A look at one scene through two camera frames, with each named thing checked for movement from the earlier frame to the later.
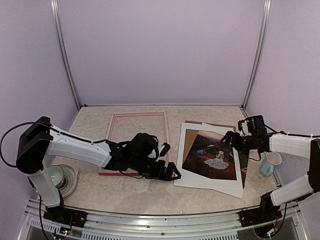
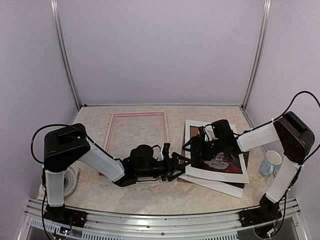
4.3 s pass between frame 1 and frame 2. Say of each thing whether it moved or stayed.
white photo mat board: moved
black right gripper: moved
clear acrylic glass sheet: stayed
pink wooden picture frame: stayed
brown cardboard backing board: moved
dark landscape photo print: moved
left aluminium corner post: stayed
